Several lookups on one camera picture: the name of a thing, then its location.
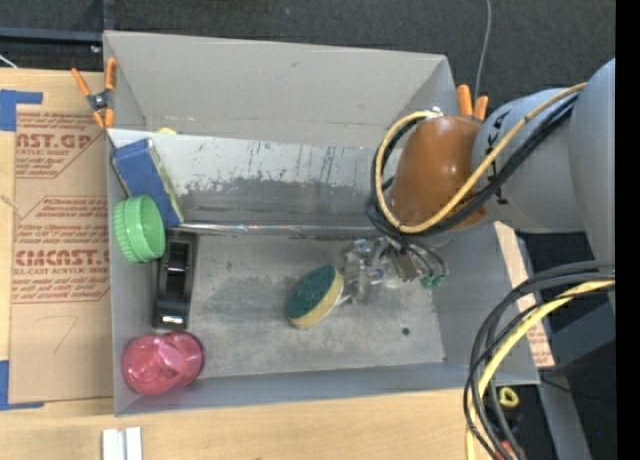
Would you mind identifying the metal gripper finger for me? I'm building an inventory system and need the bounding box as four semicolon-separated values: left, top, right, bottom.
351;239;384;269
341;260;382;306

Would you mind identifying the red clear plastic cup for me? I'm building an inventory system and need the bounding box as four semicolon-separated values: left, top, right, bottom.
121;330;206;396

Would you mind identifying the grey metal bin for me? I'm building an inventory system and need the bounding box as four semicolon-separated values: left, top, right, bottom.
102;30;542;417

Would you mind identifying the green plastic cup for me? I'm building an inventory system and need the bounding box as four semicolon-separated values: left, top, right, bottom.
112;194;167;264

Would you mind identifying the blue sponge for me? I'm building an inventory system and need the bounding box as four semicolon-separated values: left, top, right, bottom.
110;137;186;230

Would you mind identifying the brown cardboard board red print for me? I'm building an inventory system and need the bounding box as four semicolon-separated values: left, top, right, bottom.
0;66;557;412

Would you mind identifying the black tape dispenser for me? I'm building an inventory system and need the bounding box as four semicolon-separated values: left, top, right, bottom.
151;228;200;331

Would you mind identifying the green and yellow round sponge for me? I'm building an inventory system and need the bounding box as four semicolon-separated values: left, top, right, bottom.
285;264;346;331

